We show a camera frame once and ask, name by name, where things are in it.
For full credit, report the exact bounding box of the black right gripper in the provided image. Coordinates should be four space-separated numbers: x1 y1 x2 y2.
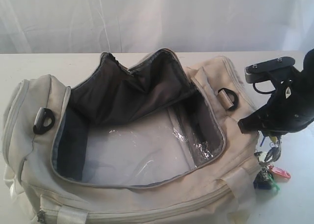
238 50 314 135

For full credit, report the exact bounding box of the yellow key tag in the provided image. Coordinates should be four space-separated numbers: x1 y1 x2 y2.
269 136 277 144

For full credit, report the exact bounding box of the metal key ring bunch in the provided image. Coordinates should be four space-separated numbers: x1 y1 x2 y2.
254 140 283 171

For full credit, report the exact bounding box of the red key tag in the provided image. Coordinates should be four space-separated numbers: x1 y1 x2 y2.
270 167 291 179

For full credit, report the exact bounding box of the green key tag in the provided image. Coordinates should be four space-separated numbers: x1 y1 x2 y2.
267 173 280 193

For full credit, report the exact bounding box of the cream fabric duffel bag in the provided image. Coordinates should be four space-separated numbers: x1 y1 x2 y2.
1 49 260 224

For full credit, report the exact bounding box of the white backdrop curtain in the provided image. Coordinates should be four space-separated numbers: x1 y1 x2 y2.
0 0 314 53

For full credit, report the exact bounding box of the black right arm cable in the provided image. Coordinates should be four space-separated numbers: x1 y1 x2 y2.
252 79 273 95

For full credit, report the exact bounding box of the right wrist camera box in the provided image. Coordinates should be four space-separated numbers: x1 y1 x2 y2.
244 56 295 84

